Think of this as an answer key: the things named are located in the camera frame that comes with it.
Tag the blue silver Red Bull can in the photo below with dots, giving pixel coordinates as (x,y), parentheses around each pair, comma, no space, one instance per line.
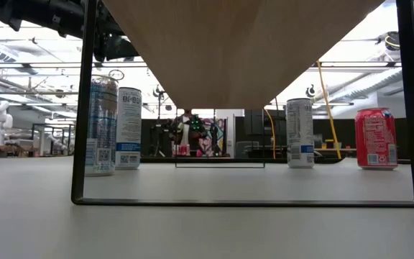
(103,126)

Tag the red soda can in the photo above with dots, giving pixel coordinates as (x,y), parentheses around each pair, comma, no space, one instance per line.
(376,140)

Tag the black background robot arm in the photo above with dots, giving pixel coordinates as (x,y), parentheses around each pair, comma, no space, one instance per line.
(160,138)

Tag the small white robot arm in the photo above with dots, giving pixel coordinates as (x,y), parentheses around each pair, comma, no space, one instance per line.
(58,143)

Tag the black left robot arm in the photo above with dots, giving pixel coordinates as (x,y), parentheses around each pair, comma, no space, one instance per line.
(49,16)

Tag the light wooden shelf board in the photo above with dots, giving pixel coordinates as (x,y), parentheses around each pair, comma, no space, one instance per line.
(225,54)

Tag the black tripod stand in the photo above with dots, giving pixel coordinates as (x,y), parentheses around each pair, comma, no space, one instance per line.
(158,93)

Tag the white Celsius can blue band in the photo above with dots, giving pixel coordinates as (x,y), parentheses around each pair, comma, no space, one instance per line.
(129,126)
(299,133)

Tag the black partition panel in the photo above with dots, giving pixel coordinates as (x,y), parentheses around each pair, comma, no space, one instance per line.
(402,136)
(147,129)
(343,131)

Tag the person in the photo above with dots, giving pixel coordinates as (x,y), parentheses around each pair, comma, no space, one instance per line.
(185,138)

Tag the colourful patchwork cloth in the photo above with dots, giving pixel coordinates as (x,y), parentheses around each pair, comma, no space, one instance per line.
(205,144)

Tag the black cabinet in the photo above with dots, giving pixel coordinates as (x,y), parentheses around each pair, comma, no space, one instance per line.
(253,122)

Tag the grey chair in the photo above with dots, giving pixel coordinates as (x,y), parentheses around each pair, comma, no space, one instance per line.
(246,149)

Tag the wooden desk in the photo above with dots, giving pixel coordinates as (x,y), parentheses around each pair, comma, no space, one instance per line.
(347,149)

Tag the black table frame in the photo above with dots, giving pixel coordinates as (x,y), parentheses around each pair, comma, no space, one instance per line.
(228,160)

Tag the black metal shelf frame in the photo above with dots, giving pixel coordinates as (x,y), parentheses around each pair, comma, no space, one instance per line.
(246,204)

